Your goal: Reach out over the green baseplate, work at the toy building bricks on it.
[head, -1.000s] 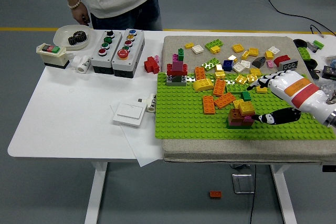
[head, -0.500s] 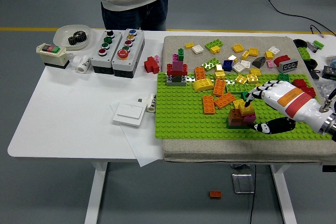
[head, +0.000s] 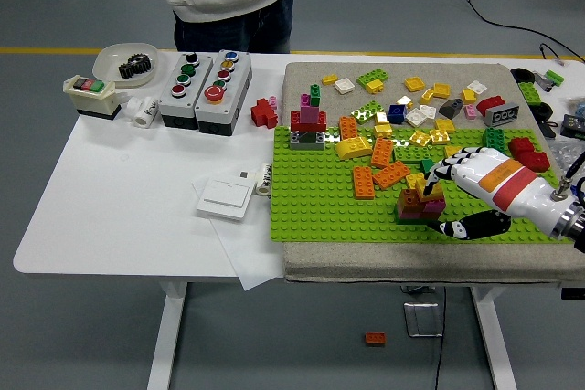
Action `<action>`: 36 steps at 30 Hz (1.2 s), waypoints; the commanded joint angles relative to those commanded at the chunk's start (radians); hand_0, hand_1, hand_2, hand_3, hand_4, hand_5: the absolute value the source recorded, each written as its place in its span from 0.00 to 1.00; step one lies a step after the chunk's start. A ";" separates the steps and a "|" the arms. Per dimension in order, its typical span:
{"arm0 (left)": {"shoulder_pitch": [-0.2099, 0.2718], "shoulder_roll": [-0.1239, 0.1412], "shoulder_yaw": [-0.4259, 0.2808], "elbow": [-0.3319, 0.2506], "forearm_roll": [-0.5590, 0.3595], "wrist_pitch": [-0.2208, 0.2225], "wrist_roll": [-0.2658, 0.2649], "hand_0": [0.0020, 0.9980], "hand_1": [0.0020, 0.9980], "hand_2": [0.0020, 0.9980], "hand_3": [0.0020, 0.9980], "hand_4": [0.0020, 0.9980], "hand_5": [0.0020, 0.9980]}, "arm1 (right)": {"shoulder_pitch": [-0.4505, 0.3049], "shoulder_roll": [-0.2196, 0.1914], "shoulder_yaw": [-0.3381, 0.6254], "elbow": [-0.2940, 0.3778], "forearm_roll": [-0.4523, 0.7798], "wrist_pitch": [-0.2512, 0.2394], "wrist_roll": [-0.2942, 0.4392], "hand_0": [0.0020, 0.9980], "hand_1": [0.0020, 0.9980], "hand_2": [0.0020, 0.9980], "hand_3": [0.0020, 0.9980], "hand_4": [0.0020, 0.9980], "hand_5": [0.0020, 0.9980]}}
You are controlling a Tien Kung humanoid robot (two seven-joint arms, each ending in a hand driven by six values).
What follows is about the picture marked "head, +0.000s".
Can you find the white square toy tile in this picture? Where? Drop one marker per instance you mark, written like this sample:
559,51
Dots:
476,87
344,86
415,117
428,112

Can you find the lime green 2x4 brick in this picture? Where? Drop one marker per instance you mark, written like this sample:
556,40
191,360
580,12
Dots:
365,112
370,76

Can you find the white plastic bowl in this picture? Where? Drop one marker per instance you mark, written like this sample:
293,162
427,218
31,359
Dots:
107,66

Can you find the plastic bag with blue parts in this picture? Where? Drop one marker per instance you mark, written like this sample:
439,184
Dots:
578,107

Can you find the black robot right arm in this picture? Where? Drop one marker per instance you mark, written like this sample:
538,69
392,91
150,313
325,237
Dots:
578,230

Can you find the black box device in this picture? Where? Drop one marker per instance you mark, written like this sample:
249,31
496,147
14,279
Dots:
573,124

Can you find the metal floor socket plate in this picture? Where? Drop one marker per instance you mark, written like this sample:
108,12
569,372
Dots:
422,319

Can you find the clear plastic bag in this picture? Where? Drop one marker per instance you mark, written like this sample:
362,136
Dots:
564,152

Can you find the black small part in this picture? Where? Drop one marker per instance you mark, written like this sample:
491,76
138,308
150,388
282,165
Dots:
548,129

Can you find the black table control box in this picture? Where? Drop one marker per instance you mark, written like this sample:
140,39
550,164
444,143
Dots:
573,294

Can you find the white labelled roll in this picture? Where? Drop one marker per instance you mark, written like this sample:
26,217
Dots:
263,180

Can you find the red toy brick cluster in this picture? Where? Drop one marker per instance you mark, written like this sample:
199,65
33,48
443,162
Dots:
262,113

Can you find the white wall switch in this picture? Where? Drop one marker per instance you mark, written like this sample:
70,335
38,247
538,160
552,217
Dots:
224,200

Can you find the magenta 2x2 toy brick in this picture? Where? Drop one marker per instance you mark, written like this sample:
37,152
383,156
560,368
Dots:
434,208

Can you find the pink small toy brick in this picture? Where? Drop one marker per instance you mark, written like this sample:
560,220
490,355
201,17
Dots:
470,111
273,101

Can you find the clear toy tile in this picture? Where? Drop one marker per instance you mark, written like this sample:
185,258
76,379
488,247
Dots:
331,136

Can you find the white table leg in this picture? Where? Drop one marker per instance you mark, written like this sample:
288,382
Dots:
491,340
166,340

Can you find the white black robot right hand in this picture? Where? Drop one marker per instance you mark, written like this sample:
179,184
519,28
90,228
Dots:
503,184

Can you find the grey emergency stop box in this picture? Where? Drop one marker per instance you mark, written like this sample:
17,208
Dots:
237,88

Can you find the dark grey sloped brick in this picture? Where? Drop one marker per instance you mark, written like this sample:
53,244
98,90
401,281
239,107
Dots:
452,109

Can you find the white pipe fitting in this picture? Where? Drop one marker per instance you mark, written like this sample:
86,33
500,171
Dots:
144,111

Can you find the blue 2x2 toy brick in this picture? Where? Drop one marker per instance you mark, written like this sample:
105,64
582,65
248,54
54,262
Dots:
396,114

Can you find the yellow curved toy brick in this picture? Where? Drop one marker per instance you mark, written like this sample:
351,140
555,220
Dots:
354,149

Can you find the lime green narrow brick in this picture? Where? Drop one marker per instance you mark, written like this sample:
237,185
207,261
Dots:
554,76

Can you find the dark green small brick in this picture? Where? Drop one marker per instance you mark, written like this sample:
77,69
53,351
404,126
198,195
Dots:
426,166

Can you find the grey toy brick with holes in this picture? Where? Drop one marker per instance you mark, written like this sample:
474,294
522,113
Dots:
503,116

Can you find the green toy baseplate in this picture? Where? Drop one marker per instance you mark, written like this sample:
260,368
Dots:
320,207

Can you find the black metal gear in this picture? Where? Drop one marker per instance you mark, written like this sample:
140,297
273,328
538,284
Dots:
135,66

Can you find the red curved toy brick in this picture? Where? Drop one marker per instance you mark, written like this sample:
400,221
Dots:
491,103

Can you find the orange 2x4 toy brick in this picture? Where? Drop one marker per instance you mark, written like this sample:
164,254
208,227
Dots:
362,183
349,129
381,153
390,175
375,338

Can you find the silver metal part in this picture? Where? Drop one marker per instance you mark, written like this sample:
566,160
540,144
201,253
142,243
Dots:
543,80

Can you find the grey bracket under table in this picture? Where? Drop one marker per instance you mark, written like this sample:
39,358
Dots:
418,289

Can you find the multicolour toy brick tower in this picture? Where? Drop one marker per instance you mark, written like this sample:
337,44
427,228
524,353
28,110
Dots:
308,123

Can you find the dark green tall toy brick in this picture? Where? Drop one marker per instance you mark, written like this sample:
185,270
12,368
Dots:
494,139

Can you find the yellow small toy plate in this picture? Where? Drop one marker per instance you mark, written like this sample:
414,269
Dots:
330,79

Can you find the small grey white adapter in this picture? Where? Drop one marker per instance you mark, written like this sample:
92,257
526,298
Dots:
244,175

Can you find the green 2x4 toy brick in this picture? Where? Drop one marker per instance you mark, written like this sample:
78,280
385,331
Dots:
529,93

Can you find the white paper sheet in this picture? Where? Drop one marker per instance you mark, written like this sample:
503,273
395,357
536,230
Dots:
247,262

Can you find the brown pink green brick stack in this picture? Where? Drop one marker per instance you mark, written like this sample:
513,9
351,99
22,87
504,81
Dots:
407,207

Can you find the lime green flat plate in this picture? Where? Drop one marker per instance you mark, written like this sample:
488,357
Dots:
413,153

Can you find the orange 2x2 toy brick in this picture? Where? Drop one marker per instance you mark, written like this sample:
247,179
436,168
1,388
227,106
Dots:
434,192

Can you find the grey four-button control box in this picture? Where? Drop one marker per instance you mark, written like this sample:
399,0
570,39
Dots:
176,109

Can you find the cream red-green switch box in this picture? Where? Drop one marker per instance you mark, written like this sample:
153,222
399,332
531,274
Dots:
91,100

